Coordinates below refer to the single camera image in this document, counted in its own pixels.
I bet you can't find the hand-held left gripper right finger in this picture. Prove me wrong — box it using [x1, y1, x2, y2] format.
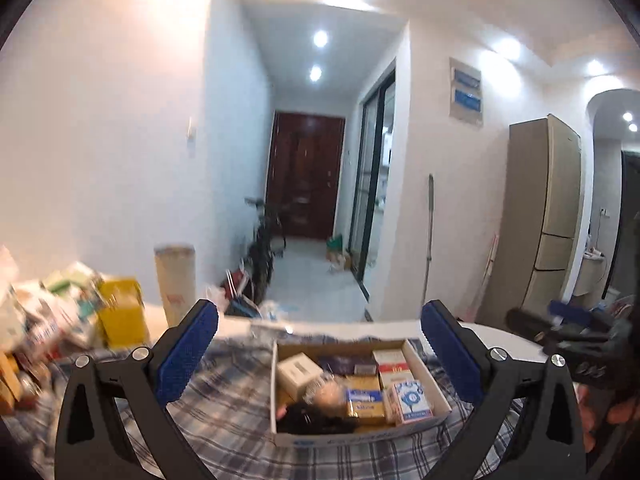
[420, 300, 587, 480]

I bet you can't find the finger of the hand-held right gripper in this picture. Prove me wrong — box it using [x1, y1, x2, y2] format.
[548, 300, 594, 326]
[505, 307, 567, 347]

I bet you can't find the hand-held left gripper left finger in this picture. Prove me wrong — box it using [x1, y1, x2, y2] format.
[54, 299, 221, 480]

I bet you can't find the red and white box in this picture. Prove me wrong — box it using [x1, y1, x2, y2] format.
[372, 349, 416, 386]

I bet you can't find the blue white carton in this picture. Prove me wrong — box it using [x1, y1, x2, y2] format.
[382, 380, 435, 426]

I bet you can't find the gold and blue box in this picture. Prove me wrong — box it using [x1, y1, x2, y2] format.
[346, 388, 388, 423]

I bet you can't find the dark blue box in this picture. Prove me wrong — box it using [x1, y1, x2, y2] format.
[320, 355, 376, 376]

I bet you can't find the white tissue pack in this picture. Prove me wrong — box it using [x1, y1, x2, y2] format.
[277, 352, 325, 396]

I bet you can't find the black hair scrunchie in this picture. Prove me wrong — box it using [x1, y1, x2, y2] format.
[276, 400, 361, 436]

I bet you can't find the person's right hand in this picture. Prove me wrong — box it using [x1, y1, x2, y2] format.
[575, 384, 640, 454]

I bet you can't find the white washbasin cabinet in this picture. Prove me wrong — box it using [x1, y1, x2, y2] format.
[574, 250, 610, 297]

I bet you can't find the blue plaid shirt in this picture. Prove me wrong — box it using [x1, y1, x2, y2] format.
[30, 330, 526, 480]

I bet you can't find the white tumbler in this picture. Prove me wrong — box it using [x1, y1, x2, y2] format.
[154, 243, 197, 328]

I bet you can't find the yellow plastic cup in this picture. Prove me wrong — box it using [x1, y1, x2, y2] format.
[97, 276, 151, 351]

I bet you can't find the red and white stool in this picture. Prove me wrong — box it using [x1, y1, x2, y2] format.
[225, 270, 251, 302]

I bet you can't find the beige refrigerator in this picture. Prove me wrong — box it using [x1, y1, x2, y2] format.
[475, 114, 583, 328]

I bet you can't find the black bicycle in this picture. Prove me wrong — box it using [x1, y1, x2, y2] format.
[243, 196, 287, 306]

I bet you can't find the pile of packets and boxes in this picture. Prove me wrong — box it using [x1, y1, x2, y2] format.
[0, 245, 108, 413]

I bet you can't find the black framed glass door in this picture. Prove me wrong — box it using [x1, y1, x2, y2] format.
[348, 57, 397, 301]

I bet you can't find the dark wooden door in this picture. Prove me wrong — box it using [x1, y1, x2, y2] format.
[265, 110, 347, 241]

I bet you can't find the grey mop handle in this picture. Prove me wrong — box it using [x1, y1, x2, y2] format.
[419, 174, 435, 306]

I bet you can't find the wall electrical panel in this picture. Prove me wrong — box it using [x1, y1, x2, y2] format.
[448, 56, 485, 128]

